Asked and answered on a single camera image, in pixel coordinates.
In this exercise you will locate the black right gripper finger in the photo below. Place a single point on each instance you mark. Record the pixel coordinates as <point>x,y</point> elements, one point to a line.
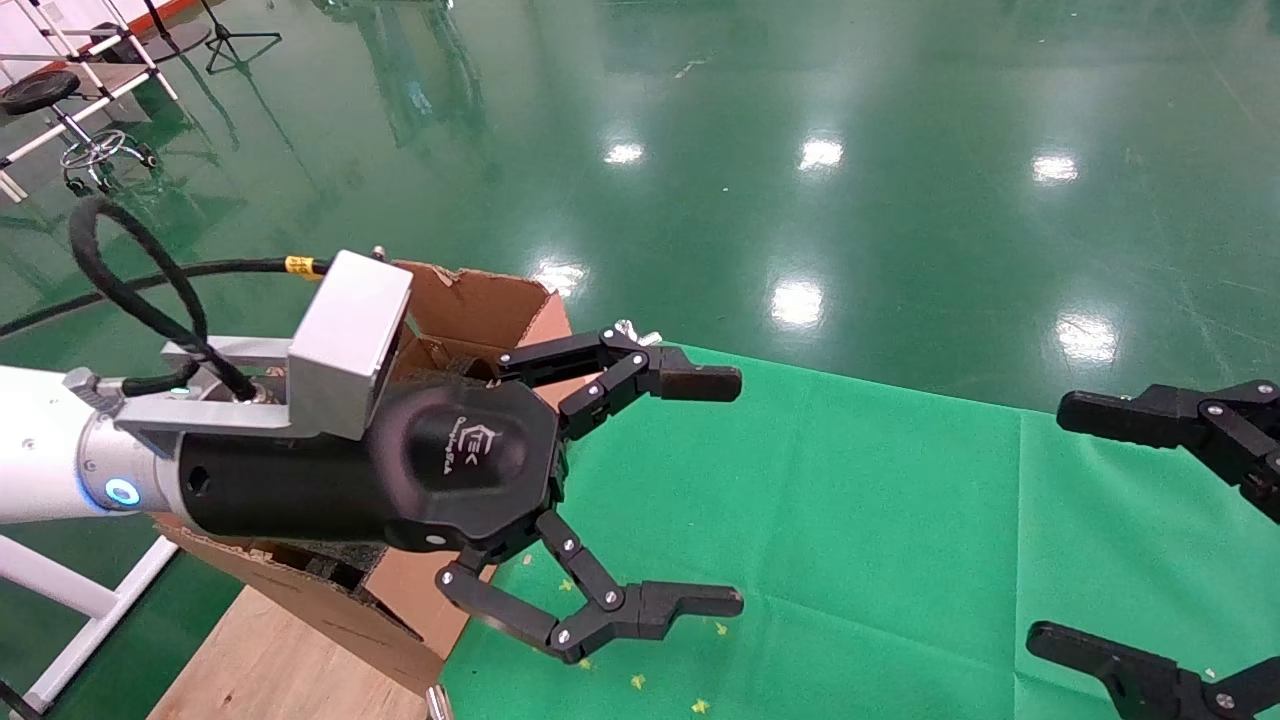
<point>1150,690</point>
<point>1170,418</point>

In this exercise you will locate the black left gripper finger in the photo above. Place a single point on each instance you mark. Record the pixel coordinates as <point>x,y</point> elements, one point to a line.
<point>690,602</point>
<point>695,381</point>

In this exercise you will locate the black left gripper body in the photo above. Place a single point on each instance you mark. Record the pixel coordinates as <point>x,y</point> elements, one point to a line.
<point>320,485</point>

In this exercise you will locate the large open cardboard carton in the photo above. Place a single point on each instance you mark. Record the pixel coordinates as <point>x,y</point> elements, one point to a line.
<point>480,310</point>

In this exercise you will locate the green table cloth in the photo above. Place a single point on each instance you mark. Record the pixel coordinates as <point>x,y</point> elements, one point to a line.
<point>850,520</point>

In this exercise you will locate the black tripod microphone stand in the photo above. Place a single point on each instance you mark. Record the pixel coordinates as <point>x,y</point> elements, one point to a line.
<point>226,35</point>

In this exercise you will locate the black pole stand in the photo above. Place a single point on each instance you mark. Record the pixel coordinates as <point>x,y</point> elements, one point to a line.
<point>185,40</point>

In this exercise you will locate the black round swivel stool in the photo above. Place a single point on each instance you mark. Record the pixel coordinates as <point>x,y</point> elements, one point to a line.
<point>38,90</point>

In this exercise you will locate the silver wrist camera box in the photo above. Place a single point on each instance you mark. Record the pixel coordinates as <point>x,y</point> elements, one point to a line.
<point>345,320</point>

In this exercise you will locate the white pipe support frame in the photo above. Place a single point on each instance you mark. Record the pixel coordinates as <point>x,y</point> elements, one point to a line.
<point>60,590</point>

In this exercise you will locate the white pipe frame table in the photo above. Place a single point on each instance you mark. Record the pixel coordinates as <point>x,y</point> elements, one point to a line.
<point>120,80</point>

